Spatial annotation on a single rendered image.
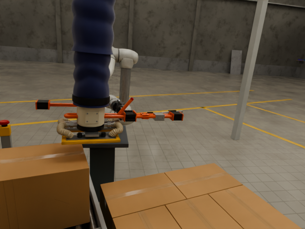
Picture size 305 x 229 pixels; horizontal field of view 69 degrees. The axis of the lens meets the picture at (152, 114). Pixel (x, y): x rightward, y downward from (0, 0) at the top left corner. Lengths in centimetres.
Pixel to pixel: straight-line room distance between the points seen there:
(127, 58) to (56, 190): 130
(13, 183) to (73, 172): 29
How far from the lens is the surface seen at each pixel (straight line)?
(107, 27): 131
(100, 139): 138
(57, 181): 141
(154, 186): 194
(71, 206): 152
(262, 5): 450
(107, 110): 221
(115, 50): 217
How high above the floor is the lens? 166
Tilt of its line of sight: 17 degrees down
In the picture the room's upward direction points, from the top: 5 degrees clockwise
